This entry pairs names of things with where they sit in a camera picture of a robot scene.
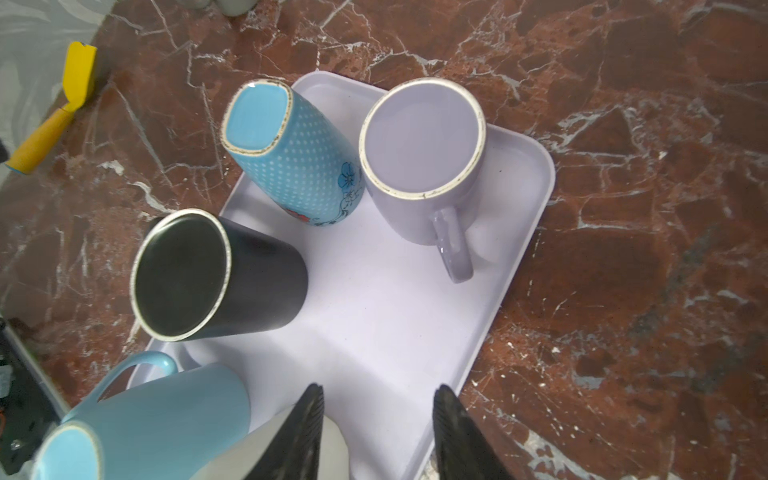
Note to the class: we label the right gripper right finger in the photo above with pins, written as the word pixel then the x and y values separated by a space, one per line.
pixel 462 452

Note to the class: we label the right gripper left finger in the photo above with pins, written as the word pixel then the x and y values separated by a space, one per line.
pixel 294 452

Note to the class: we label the lavender mug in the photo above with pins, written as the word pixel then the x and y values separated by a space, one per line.
pixel 422 148

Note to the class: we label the grey mug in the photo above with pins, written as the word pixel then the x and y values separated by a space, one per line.
pixel 229 8

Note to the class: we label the white faceted mug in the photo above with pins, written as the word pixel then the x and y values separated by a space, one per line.
pixel 237 461

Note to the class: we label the light blue mug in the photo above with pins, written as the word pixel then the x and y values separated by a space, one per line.
pixel 168 428

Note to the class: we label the black mug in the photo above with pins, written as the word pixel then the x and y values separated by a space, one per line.
pixel 197 275

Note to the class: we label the blue dotted square mug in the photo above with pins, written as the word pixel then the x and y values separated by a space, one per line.
pixel 292 152

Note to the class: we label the lavender plastic tray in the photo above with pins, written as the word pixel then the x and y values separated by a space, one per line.
pixel 383 325

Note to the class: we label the yellow spatula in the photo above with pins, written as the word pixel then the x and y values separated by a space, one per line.
pixel 78 82

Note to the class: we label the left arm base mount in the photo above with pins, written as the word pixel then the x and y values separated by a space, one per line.
pixel 31 405

